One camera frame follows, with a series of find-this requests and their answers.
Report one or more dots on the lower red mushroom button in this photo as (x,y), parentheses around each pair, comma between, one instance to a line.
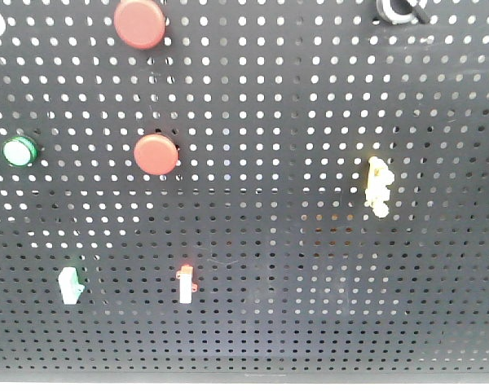
(156,154)

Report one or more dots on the red mushroom button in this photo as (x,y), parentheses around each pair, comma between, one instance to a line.
(156,154)
(139,23)

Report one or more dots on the upper red mushroom button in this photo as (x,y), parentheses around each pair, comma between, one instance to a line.
(139,23)

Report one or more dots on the green round push button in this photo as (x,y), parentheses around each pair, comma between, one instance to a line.
(20,151)

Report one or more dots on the black perforated pegboard panel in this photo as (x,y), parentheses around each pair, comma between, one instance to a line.
(275,108)

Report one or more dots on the white red rocker switch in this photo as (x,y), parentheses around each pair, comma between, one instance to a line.
(186,284)

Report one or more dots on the yellow toggle switch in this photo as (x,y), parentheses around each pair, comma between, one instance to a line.
(377,192)

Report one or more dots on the white green rocker switch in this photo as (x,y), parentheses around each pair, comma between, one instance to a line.
(69,286)

